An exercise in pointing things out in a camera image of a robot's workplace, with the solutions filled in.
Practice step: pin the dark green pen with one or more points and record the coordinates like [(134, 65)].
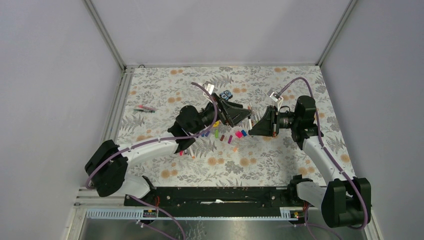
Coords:
[(144, 110)]

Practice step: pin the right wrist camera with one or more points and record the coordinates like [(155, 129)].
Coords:
[(275, 97)]

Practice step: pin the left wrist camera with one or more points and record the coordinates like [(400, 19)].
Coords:
[(209, 87)]

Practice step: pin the floral table mat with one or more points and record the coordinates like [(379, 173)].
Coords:
[(246, 161)]

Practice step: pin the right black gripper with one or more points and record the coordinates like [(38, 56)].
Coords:
[(265, 127)]

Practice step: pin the orange tip white pen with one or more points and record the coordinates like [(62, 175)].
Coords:
[(192, 153)]

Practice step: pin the black cap pen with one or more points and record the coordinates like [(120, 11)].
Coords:
[(250, 123)]

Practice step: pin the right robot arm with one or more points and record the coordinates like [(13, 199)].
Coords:
[(346, 200)]

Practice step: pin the pink highlighter cap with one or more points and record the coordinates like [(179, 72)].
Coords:
[(239, 134)]

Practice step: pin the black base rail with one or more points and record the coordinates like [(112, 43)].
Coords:
[(219, 202)]

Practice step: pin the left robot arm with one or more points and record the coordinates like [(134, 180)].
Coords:
[(108, 168)]

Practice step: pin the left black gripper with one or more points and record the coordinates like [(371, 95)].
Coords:
[(230, 113)]

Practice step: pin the yellow big blind chip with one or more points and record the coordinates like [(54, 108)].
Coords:
[(216, 124)]

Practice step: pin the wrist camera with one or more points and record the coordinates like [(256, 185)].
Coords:
[(209, 87), (275, 97)]

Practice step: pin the pink pen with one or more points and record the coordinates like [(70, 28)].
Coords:
[(146, 108)]

